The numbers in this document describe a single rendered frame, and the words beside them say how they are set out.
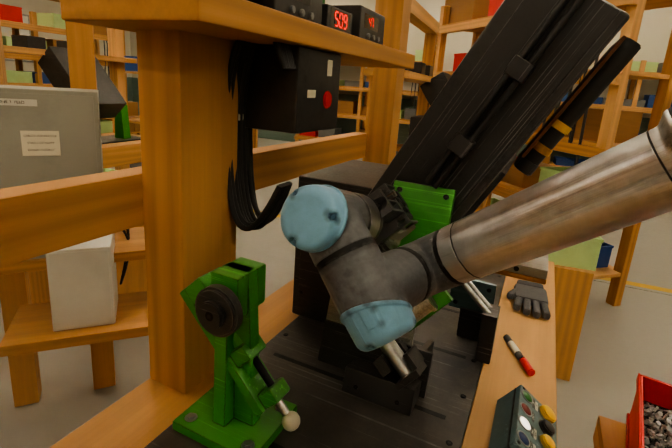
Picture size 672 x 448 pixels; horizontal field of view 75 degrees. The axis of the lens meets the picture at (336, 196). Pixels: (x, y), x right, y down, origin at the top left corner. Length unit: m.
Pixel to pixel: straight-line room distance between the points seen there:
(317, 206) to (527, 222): 0.22
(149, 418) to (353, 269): 0.51
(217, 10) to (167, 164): 0.27
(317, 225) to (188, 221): 0.34
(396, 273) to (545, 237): 0.16
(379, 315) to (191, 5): 0.41
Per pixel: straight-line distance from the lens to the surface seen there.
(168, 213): 0.77
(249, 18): 0.64
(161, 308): 0.85
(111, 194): 0.77
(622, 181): 0.47
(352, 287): 0.48
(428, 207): 0.82
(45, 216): 0.71
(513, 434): 0.79
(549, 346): 1.15
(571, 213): 0.48
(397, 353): 0.83
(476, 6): 4.66
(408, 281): 0.51
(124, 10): 0.66
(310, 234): 0.47
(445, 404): 0.89
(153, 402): 0.91
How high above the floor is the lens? 1.44
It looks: 14 degrees down
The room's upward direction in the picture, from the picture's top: 4 degrees clockwise
